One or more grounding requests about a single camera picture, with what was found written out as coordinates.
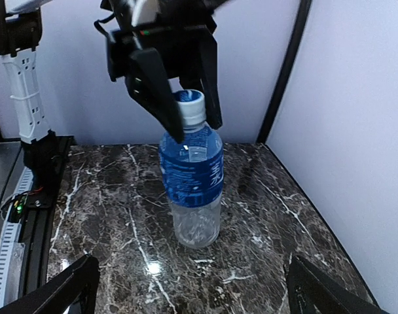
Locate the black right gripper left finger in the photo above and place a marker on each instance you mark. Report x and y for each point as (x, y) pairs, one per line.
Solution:
(73, 290)

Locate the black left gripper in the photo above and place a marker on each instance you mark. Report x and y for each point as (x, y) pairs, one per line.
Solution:
(151, 54)

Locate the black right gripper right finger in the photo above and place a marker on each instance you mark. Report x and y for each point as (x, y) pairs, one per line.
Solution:
(311, 291)

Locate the blue label water bottle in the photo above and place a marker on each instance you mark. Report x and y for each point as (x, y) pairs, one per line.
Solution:
(193, 174)

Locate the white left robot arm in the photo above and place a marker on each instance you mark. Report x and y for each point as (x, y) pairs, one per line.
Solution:
(21, 31)

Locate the black front table rail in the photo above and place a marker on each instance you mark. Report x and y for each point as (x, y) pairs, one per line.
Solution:
(35, 229)

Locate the white slotted cable duct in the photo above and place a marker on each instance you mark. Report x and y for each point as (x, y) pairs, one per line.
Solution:
(11, 250)

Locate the black vertical frame post right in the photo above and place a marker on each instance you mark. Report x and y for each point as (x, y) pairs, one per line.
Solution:
(285, 71)

